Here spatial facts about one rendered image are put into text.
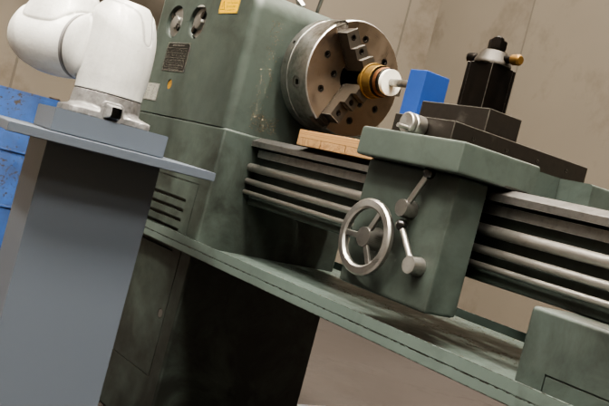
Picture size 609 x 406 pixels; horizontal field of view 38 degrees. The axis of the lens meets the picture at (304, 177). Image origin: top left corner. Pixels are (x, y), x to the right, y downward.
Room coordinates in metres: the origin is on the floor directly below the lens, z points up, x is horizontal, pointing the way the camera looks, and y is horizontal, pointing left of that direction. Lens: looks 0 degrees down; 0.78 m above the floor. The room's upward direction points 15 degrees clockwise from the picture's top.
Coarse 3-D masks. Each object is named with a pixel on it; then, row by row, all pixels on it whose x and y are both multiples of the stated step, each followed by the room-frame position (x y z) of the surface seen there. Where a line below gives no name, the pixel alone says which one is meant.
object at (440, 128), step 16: (432, 128) 1.78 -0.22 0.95; (448, 128) 1.74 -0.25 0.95; (464, 128) 1.75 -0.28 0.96; (480, 144) 1.78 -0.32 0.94; (496, 144) 1.80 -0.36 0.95; (512, 144) 1.83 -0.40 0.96; (528, 160) 1.87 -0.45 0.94; (544, 160) 1.89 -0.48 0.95; (560, 160) 1.92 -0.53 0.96; (560, 176) 1.93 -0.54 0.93; (576, 176) 1.96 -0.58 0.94
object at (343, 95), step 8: (344, 88) 2.36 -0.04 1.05; (352, 88) 2.33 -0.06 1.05; (336, 96) 2.36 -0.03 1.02; (344, 96) 2.33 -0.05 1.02; (352, 96) 2.32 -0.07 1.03; (360, 96) 2.31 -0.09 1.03; (328, 104) 2.36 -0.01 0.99; (336, 104) 2.33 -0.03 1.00; (344, 104) 2.33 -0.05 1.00; (352, 104) 2.33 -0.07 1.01; (328, 112) 2.33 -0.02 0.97; (336, 112) 2.33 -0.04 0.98; (344, 112) 2.34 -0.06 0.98; (320, 120) 2.36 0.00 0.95; (328, 120) 2.36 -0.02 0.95; (336, 120) 2.33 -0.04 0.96
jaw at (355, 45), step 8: (336, 24) 2.37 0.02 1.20; (344, 24) 2.35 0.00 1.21; (344, 32) 2.32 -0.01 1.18; (352, 32) 2.32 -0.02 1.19; (344, 40) 2.33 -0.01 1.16; (352, 40) 2.32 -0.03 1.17; (360, 40) 2.34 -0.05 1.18; (344, 48) 2.34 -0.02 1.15; (352, 48) 2.33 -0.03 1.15; (360, 48) 2.32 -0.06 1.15; (344, 56) 2.36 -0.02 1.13; (352, 56) 2.33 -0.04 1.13; (360, 56) 2.32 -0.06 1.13; (368, 56) 2.33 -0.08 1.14; (344, 64) 2.37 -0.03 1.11; (352, 64) 2.34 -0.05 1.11; (360, 64) 2.32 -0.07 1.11
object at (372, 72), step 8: (368, 64) 2.31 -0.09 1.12; (376, 64) 2.32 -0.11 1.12; (360, 72) 2.33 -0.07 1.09; (368, 72) 2.29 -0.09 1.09; (376, 72) 2.27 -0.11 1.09; (360, 80) 2.30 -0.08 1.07; (368, 80) 2.28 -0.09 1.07; (376, 80) 2.26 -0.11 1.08; (360, 88) 2.31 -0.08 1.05; (368, 88) 2.29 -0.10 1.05; (376, 88) 2.27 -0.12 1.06; (368, 96) 2.32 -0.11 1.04; (376, 96) 2.30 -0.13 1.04; (384, 96) 2.28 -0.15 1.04
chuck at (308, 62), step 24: (360, 24) 2.38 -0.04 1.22; (312, 48) 2.31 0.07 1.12; (336, 48) 2.35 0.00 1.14; (384, 48) 2.44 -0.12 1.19; (288, 72) 2.37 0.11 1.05; (312, 72) 2.31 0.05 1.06; (336, 72) 2.36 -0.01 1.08; (312, 96) 2.33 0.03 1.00; (312, 120) 2.38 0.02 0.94; (360, 120) 2.43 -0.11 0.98
